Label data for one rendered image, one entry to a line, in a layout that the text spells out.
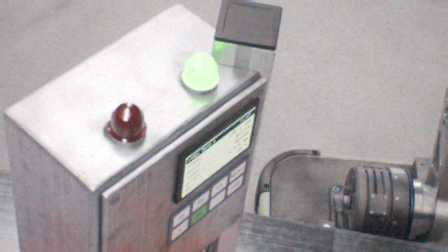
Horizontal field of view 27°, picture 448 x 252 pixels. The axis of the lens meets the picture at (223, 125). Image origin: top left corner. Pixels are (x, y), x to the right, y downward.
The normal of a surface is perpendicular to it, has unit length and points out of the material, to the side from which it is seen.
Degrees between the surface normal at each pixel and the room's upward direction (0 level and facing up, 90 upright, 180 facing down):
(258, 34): 0
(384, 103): 0
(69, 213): 90
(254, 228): 0
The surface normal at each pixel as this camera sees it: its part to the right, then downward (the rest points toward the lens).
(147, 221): 0.73, 0.57
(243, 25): 0.10, -0.65
